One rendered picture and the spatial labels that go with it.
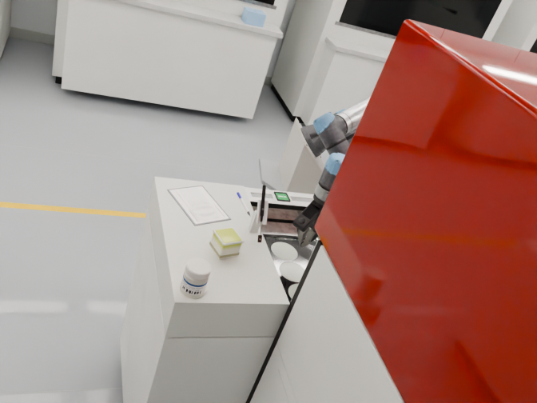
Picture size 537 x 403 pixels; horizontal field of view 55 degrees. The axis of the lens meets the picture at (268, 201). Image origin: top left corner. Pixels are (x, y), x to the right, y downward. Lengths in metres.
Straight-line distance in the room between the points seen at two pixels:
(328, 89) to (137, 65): 1.72
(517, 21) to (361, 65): 1.99
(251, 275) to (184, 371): 0.36
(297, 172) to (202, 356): 0.97
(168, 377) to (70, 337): 0.97
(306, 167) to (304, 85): 2.85
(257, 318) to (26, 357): 1.26
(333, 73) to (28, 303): 3.28
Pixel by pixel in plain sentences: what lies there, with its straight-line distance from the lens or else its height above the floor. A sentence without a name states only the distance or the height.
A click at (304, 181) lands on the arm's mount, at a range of 2.33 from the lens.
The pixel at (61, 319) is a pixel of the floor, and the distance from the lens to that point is 2.69.
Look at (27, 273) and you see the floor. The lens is 2.91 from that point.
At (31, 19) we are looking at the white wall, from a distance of 5.57.
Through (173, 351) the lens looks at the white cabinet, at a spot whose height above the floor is 0.76.
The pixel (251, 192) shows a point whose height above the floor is 0.96.
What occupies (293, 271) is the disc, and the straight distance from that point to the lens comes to 1.82.
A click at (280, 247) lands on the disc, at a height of 0.90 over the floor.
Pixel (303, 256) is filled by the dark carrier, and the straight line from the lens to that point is 1.90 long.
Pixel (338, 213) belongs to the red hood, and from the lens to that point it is 1.35.
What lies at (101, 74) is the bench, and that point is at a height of 0.25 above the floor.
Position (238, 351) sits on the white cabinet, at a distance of 1.70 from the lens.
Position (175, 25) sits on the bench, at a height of 0.76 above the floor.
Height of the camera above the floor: 2.00
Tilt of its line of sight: 31 degrees down
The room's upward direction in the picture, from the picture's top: 20 degrees clockwise
